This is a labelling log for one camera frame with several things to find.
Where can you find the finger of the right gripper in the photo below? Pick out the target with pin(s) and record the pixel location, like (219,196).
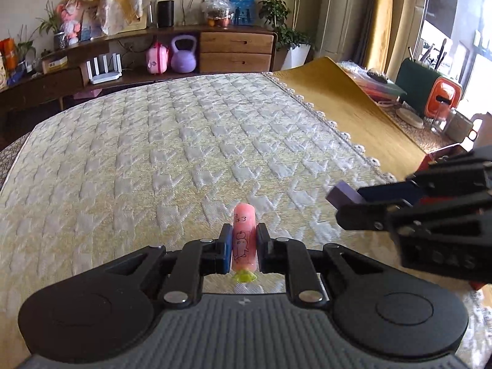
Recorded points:
(370,216)
(407,191)

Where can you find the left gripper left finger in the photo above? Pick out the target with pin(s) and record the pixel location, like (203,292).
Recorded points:
(185,269)

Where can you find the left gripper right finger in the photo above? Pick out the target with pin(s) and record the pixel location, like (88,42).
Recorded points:
(290,258)

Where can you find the pink sausage snack tube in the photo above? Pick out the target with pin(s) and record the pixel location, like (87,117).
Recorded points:
(244,249)

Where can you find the purple prism block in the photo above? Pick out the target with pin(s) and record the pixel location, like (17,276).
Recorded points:
(342,194)

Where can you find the red storage box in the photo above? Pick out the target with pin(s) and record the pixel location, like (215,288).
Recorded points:
(456,187)

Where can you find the yellow wood-grain mat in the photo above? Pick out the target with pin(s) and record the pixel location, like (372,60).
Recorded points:
(323,83)

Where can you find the grey green mug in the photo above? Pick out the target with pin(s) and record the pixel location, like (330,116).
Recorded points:
(458,127)

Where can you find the white ceramic pitcher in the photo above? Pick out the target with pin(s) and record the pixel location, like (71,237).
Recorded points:
(483,135)

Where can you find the cream quilted tablecloth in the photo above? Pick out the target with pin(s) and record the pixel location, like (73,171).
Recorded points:
(167,163)

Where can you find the purple kettlebell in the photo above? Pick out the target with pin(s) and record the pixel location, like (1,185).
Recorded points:
(183,60)

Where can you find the white wifi router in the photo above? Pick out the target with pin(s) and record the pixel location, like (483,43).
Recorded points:
(104,68)

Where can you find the pink toy suitcase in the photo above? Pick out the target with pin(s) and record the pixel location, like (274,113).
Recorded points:
(157,58)

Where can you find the potted green tree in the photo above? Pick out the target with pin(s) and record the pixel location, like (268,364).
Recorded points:
(292,44)

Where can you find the wooden tv cabinet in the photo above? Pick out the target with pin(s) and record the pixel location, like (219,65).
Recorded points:
(216,50)

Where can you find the black cylindrical speaker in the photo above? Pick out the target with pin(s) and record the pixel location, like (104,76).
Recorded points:
(165,14)

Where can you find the clear fruit container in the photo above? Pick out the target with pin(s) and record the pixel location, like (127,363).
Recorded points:
(217,13)

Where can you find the pink plush doll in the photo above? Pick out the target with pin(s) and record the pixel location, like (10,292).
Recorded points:
(70,13)

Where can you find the orange gift bag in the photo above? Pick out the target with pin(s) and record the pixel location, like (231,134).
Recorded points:
(8,50)

